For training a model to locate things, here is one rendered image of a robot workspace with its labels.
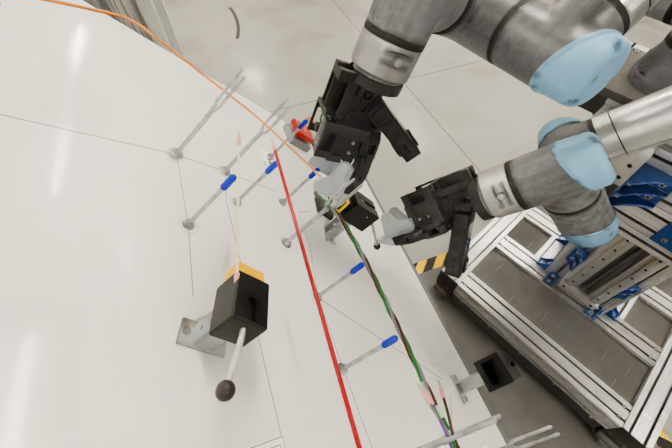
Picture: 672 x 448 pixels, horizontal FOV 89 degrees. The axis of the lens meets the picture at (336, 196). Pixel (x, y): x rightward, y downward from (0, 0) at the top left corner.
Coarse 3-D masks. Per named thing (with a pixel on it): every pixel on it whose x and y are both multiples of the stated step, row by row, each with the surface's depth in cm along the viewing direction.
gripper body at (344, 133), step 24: (336, 72) 41; (360, 72) 40; (336, 96) 43; (360, 96) 42; (312, 120) 48; (336, 120) 43; (360, 120) 45; (312, 144) 46; (336, 144) 44; (360, 144) 45
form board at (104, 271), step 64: (0, 0) 38; (64, 0) 46; (0, 64) 33; (64, 64) 39; (128, 64) 48; (0, 128) 29; (64, 128) 34; (128, 128) 40; (192, 128) 50; (256, 128) 65; (0, 192) 26; (64, 192) 29; (128, 192) 34; (192, 192) 41; (256, 192) 51; (0, 256) 23; (64, 256) 26; (128, 256) 30; (192, 256) 35; (256, 256) 42; (320, 256) 53; (384, 256) 72; (0, 320) 21; (64, 320) 24; (128, 320) 27; (320, 320) 44; (384, 320) 56; (0, 384) 20; (64, 384) 22; (128, 384) 24; (192, 384) 27; (256, 384) 31; (320, 384) 37; (384, 384) 45; (448, 384) 58
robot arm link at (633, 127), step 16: (656, 96) 49; (608, 112) 53; (624, 112) 51; (640, 112) 49; (656, 112) 48; (544, 128) 61; (560, 128) 58; (576, 128) 55; (592, 128) 53; (608, 128) 52; (624, 128) 50; (640, 128) 49; (656, 128) 48; (544, 144) 59; (608, 144) 52; (624, 144) 51; (640, 144) 50; (656, 144) 50
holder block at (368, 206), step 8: (352, 200) 55; (360, 200) 56; (368, 200) 58; (352, 208) 54; (360, 208) 55; (368, 208) 56; (344, 216) 55; (352, 216) 55; (360, 216) 56; (368, 216) 56; (376, 216) 56; (352, 224) 57; (360, 224) 57; (368, 224) 57
